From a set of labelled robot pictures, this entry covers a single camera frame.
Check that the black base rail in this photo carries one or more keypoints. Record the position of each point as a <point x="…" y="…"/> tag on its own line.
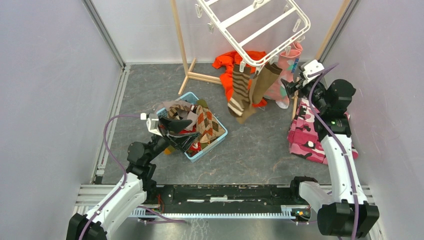
<point x="225" y="201"/>

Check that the light blue basket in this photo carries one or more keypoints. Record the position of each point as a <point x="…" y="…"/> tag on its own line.
<point x="212" y="145"/>

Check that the wooden drying rack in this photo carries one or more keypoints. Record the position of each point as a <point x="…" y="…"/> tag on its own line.
<point x="198" y="73"/>

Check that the brown beige striped sock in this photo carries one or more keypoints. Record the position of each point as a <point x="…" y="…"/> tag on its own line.
<point x="240" y="99"/>

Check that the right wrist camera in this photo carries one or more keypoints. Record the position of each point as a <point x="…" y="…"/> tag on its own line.
<point x="310" y="70"/>

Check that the argyle patterned sock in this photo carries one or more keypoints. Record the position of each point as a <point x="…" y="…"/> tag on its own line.
<point x="207" y="125"/>

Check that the pile of socks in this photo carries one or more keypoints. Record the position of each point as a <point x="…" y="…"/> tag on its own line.
<point x="195" y="119"/>

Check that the pink sock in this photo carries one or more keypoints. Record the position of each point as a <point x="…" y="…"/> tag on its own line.
<point x="293" y="53"/>
<point x="277" y="91"/>

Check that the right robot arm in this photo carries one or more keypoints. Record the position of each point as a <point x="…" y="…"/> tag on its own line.
<point x="346" y="212"/>

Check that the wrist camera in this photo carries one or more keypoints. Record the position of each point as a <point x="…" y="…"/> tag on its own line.
<point x="152" y="122"/>
<point x="310" y="70"/>

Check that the pink camouflage backpack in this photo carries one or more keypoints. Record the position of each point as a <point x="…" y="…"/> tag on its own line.
<point x="302" y="136"/>

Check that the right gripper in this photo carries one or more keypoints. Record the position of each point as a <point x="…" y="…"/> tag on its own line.
<point x="290" y="87"/>

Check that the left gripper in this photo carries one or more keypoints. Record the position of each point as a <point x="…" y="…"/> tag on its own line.
<point x="184" y="142"/>

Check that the white clip hanger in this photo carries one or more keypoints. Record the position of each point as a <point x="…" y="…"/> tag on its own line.
<point x="268" y="40"/>

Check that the brown tan sock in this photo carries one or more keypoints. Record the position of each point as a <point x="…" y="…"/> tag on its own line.
<point x="264" y="80"/>
<point x="249" y="109"/>

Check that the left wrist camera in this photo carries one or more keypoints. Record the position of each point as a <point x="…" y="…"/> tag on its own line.
<point x="152" y="122"/>

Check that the orange shirt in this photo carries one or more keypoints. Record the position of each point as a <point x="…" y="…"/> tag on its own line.
<point x="229" y="60"/>

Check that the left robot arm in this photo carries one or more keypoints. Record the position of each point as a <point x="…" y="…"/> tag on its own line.
<point x="136" y="184"/>

